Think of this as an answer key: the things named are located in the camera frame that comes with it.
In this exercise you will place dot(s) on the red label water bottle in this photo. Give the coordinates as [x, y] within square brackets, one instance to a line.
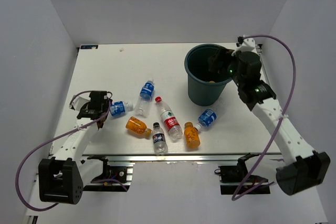
[168, 119]

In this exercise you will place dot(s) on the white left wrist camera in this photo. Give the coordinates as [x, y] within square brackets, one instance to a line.
[77, 103]

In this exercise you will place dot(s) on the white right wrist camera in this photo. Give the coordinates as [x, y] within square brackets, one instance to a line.
[244, 44]

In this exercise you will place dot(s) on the tall blue label water bottle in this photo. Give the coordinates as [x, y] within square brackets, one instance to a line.
[145, 97]

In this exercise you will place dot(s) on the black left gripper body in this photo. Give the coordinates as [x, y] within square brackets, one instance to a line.
[106, 106]

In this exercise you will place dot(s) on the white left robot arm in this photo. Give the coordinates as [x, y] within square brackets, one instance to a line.
[63, 177]

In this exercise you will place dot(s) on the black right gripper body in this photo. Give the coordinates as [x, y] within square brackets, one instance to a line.
[232, 71]

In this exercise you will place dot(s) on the blue sticker left corner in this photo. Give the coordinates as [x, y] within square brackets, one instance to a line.
[88, 47]

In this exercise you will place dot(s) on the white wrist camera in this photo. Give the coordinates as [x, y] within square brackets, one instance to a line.
[244, 44]
[77, 103]

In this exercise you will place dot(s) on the small blue label bottle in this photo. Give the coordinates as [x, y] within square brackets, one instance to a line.
[120, 108]

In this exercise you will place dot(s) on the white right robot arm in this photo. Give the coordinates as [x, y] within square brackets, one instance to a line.
[304, 166]

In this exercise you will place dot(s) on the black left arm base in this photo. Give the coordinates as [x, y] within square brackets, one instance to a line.
[113, 172]

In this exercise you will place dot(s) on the pepsi bottle black cap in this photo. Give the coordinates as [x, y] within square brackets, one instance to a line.
[159, 142]

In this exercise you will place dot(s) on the aluminium table front rail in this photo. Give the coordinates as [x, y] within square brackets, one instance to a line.
[173, 158]

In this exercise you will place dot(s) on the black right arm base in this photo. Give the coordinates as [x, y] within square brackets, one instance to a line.
[232, 175]

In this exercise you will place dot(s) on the dark green plastic bin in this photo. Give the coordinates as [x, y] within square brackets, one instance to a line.
[200, 91]

